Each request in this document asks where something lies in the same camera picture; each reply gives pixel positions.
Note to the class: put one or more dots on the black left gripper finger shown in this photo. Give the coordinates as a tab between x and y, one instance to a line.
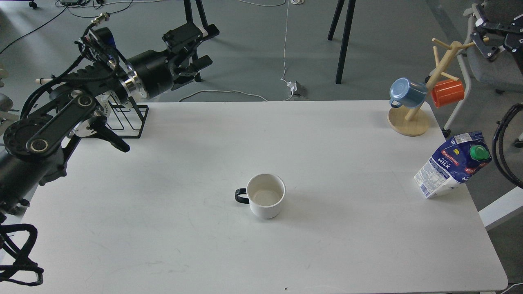
182	42
186	72

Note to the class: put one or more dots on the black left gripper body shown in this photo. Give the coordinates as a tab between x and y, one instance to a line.
160	71

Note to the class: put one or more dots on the blue white milk carton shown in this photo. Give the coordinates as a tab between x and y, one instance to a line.
452	164

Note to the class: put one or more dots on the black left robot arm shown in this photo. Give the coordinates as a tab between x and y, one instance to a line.
68	107

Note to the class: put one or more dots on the black table leg pair left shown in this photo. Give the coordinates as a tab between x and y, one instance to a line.
201	13

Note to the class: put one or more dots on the black table leg pair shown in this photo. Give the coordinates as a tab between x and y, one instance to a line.
346	33
201	13

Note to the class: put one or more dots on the white mug on rack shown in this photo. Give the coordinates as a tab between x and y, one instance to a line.
104	101

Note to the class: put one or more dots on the white power adapter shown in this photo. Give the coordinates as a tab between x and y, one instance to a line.
296	89

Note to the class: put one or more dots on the black table leg pair right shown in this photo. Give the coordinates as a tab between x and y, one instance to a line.
346	33

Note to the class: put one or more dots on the blue mug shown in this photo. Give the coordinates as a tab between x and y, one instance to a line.
404	92

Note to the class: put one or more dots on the wooden mug tree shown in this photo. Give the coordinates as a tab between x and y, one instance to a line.
415	122

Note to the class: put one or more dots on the orange mug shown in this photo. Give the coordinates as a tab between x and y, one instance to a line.
447	92

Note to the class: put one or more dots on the grey office chair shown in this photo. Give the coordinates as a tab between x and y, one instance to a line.
490	61

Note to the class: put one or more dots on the black wire rack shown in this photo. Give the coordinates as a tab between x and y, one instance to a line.
124	122

